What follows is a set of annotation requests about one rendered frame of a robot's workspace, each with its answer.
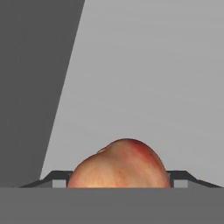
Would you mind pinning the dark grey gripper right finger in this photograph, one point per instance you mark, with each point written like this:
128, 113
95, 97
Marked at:
181, 176

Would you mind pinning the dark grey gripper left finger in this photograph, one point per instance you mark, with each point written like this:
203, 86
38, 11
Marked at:
55, 176

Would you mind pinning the peach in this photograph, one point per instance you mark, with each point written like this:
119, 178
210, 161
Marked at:
119, 169

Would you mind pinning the grey fridge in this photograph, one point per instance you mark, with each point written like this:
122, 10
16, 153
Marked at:
140, 75

